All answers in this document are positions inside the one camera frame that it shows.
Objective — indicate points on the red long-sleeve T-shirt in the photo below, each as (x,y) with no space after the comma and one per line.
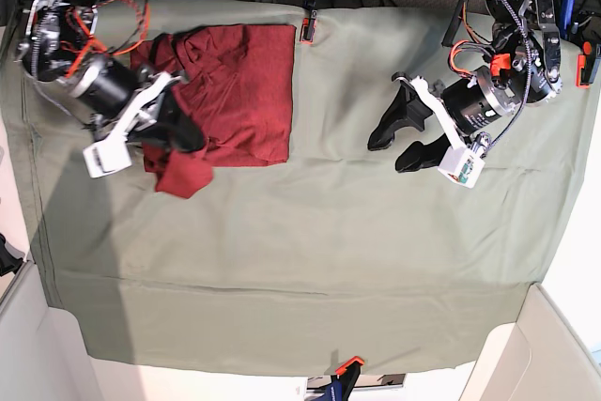
(239,95)

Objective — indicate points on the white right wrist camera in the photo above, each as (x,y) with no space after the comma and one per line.
(106,157)

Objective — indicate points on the top right orange clamp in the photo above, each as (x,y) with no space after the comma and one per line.
(588,64)

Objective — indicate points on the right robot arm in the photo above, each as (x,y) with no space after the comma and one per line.
(60,46)

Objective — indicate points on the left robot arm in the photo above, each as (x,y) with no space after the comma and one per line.
(506,55)

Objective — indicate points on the green table cloth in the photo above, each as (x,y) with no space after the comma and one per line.
(288,270)

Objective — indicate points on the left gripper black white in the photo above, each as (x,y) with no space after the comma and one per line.
(465,107)

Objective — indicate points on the bottom orange blue clamp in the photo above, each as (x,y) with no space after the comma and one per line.
(343,381)

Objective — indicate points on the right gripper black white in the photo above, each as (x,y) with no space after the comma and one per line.
(107,87)

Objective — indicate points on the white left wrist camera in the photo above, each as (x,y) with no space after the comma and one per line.
(462,166)

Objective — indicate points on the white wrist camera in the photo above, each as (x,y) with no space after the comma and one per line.
(106,157)
(462,166)

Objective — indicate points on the top centre blue clamp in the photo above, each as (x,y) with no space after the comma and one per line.
(308,26)

